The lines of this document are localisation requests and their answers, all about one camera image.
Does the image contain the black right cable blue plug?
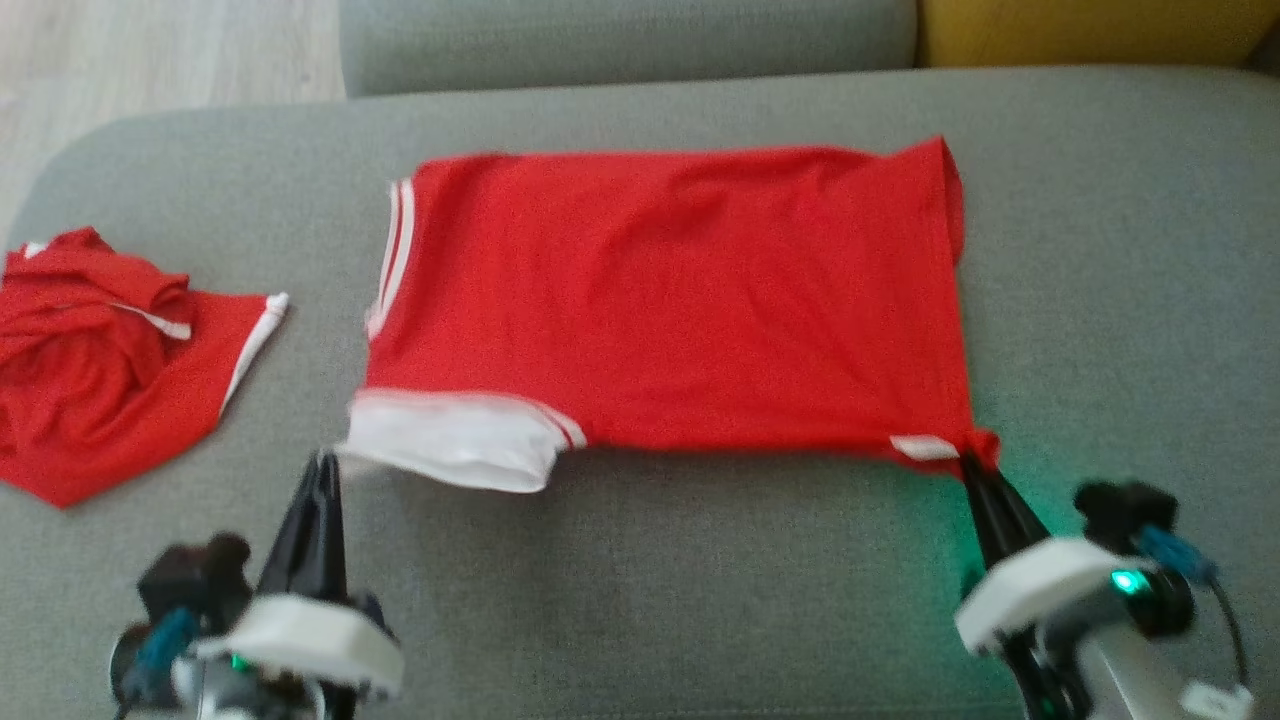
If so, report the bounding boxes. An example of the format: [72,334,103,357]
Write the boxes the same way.
[1140,525,1251,691]

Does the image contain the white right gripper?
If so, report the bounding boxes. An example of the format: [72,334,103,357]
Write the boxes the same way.
[955,453,1151,656]

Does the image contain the black left cable blue plug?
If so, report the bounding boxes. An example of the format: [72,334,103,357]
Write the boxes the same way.
[128,605,201,706]

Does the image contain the red basketball jersey white trim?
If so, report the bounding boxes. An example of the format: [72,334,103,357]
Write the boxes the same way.
[345,135,1001,496]

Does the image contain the yellow cushion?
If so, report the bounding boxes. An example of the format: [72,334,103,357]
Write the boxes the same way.
[915,0,1280,69]

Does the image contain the red shorts with white stripe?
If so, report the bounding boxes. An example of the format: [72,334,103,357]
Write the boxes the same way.
[0,227,291,509]

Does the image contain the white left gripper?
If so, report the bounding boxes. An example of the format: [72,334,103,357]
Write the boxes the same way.
[198,453,404,698]

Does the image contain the grey sofa backrest cushion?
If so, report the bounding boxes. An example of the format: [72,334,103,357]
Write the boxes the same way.
[338,0,919,99]

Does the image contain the white right cable label tag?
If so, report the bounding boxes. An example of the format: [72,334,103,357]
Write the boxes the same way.
[1180,680,1256,720]

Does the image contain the black cable blue plug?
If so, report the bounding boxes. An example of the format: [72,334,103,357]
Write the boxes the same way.
[1140,525,1251,691]
[128,605,201,706]

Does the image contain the large grey sofa seat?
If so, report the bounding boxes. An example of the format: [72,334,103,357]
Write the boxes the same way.
[0,65,1280,720]

